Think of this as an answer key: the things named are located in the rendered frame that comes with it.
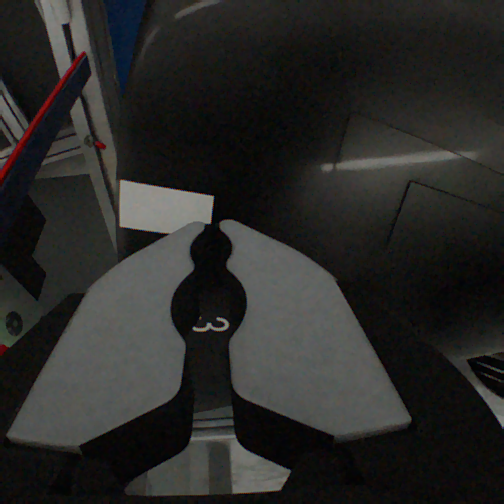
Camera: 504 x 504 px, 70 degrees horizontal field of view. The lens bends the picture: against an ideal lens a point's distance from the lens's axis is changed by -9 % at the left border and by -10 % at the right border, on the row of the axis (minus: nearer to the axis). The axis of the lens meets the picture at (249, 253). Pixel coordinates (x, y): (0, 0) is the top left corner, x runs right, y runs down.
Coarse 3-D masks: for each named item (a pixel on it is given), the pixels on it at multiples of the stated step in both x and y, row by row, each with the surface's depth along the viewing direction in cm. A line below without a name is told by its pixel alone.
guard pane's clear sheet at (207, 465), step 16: (192, 448) 78; (208, 448) 78; (224, 448) 78; (240, 448) 78; (160, 464) 76; (176, 464) 76; (192, 464) 76; (208, 464) 76; (224, 464) 76; (240, 464) 76; (256, 464) 76; (272, 464) 76; (160, 480) 74; (176, 480) 74; (192, 480) 74; (208, 480) 74; (224, 480) 74; (240, 480) 74; (256, 480) 74; (272, 480) 74
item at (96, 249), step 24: (48, 192) 133; (72, 192) 133; (48, 216) 125; (72, 216) 124; (96, 216) 124; (48, 240) 117; (72, 240) 117; (96, 240) 117; (48, 264) 111; (72, 264) 111; (96, 264) 111; (48, 288) 105; (72, 288) 105
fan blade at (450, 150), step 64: (192, 0) 10; (256, 0) 10; (320, 0) 10; (384, 0) 10; (448, 0) 10; (192, 64) 11; (256, 64) 11; (320, 64) 11; (384, 64) 10; (448, 64) 10; (128, 128) 12; (192, 128) 12; (256, 128) 12; (320, 128) 12; (384, 128) 11; (448, 128) 11; (192, 192) 13; (256, 192) 13; (320, 192) 13; (384, 192) 12; (448, 192) 12; (128, 256) 14; (320, 256) 14; (384, 256) 14; (448, 256) 13; (448, 320) 16
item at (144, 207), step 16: (128, 192) 13; (144, 192) 13; (160, 192) 13; (176, 192) 13; (128, 208) 13; (144, 208) 13; (160, 208) 13; (176, 208) 13; (192, 208) 13; (208, 208) 13; (128, 224) 14; (144, 224) 14; (160, 224) 14; (176, 224) 14
